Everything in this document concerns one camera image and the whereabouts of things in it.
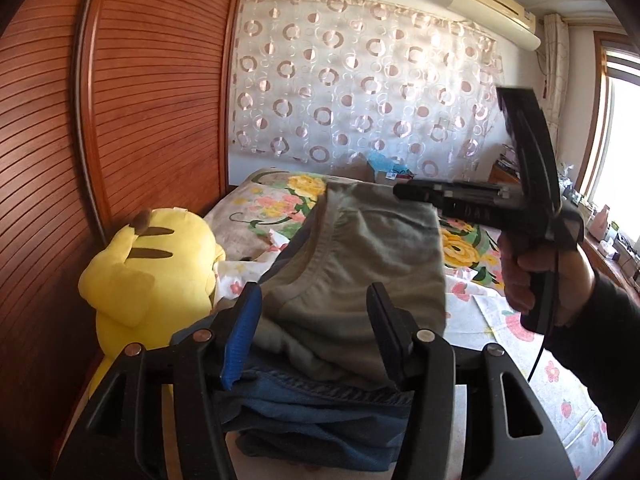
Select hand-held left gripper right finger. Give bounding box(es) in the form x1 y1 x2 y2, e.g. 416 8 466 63
366 282 583 480

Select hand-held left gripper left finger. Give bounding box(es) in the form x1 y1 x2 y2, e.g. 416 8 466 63
60 282 263 480

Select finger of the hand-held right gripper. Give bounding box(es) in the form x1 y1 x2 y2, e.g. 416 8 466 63
442 194 502 222
394 180 506 202

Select grey-green pants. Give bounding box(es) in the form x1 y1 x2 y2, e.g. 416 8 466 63
250 180 447 393

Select person's right forearm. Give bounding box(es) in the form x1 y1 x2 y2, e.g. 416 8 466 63
542 275 640 446

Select person's right hand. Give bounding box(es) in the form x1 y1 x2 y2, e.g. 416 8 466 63
497 232 596 328

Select window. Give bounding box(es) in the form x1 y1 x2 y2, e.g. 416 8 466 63
575 30 640 221

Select clutter of boxes and bottles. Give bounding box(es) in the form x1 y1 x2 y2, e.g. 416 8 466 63
492 142 640 281

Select folded blue jeans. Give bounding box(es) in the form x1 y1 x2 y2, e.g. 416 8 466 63
170 205 416 473

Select patterned window curtain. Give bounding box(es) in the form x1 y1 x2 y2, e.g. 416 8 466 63
542 12 571 131

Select yellow plush toy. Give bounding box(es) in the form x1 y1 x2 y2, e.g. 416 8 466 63
80 207 227 396

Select white floral bed sheet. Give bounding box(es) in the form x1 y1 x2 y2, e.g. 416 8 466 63
212 230 621 480

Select sheer curtain with circles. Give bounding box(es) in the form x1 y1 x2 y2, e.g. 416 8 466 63
231 0 503 183

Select pink floral blanket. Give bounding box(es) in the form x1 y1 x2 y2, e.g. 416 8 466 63
202 167 506 291

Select white air conditioner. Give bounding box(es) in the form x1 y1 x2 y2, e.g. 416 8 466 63
446 0 543 51

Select black cable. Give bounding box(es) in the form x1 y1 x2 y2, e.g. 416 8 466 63
525 255 561 386

